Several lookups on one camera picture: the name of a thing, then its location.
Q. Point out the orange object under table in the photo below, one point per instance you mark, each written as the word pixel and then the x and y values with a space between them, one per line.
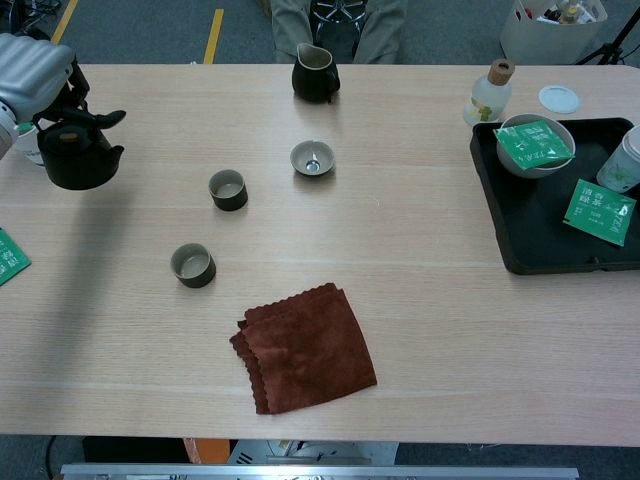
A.
pixel 205 450

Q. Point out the frosted bottle with wooden cap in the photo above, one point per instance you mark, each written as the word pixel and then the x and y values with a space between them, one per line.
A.
pixel 487 95

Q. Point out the person in khaki trousers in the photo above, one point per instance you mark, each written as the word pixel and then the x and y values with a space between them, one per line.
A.
pixel 292 30

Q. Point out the white bowl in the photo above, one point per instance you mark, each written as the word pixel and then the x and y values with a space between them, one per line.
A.
pixel 515 165

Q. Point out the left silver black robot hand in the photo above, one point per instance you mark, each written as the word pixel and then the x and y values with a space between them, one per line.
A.
pixel 35 75

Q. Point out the black tripod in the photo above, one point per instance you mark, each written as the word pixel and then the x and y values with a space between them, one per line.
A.
pixel 607 50

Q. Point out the brown folded cloth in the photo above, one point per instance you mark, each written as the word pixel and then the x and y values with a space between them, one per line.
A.
pixel 310 350

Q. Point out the leaf print paper cup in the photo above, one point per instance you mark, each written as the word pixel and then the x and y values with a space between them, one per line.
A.
pixel 622 165

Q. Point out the green tea packet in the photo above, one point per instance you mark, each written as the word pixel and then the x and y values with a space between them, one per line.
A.
pixel 597 212
pixel 535 142
pixel 10 260

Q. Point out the black ceramic pitcher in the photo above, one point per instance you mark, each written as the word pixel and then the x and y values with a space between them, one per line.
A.
pixel 310 85

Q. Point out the black teapot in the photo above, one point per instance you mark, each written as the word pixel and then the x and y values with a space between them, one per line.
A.
pixel 80 165

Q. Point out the white storage basket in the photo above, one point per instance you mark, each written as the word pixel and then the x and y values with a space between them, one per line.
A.
pixel 545 40

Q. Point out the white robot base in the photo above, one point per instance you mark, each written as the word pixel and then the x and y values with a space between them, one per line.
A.
pixel 310 450

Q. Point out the dark green ceramic teacup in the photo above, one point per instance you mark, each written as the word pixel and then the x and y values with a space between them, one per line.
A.
pixel 227 201
pixel 192 280

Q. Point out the black plastic tray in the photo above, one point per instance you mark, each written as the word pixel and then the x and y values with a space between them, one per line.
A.
pixel 540 235

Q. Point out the white paper cup blue band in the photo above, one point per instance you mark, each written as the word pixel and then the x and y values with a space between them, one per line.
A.
pixel 27 150

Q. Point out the grey ceramic strainer bowl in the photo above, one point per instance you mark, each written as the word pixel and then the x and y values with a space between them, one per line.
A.
pixel 300 161

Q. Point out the office chair base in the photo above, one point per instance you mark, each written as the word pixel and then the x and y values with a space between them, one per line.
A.
pixel 335 10

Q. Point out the aluminium rail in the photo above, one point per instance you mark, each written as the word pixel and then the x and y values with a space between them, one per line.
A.
pixel 320 472

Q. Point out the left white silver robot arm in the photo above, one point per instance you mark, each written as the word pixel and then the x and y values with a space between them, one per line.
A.
pixel 5 135

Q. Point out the white round lid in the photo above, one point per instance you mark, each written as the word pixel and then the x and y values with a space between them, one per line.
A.
pixel 559 99

